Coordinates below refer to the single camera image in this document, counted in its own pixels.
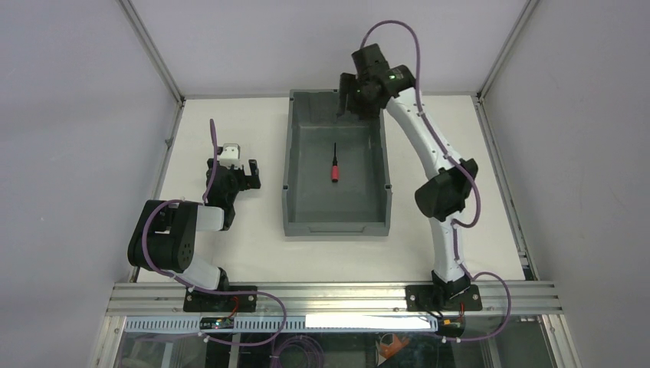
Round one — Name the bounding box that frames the red handled screwdriver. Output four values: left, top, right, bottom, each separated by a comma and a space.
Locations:
330, 143, 340, 182

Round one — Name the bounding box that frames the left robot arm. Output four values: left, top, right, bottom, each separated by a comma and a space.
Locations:
127, 159, 261, 293

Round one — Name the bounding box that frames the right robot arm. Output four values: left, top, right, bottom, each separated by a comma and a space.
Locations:
337, 44, 478, 299

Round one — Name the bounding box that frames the grey plastic bin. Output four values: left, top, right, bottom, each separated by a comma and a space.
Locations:
281, 89, 392, 237

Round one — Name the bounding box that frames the orange object under table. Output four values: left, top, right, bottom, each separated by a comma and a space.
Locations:
377, 333, 409, 360

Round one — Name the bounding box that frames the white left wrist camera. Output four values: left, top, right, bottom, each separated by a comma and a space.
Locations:
218, 143, 241, 169

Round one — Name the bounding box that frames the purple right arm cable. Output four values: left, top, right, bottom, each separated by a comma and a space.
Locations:
359, 20, 513, 342

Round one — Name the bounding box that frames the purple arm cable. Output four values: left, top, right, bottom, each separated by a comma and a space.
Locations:
141, 118, 288, 348
359, 20, 513, 342

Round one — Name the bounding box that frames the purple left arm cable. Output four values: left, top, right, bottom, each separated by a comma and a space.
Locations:
141, 118, 288, 348

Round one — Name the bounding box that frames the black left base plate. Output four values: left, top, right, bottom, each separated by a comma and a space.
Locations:
182, 285, 258, 313

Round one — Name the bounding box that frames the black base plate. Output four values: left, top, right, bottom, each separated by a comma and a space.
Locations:
182, 285, 258, 313
405, 284, 483, 312

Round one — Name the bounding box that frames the coiled purple cable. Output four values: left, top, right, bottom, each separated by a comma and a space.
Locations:
269, 333, 326, 368

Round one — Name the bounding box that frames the white slotted cable duct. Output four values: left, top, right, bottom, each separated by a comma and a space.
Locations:
124, 314, 438, 334

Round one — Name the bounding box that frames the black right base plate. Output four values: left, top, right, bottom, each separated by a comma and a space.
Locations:
405, 284, 483, 312

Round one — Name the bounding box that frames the aluminium mounting rail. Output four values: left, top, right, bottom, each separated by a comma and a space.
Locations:
106, 280, 563, 317

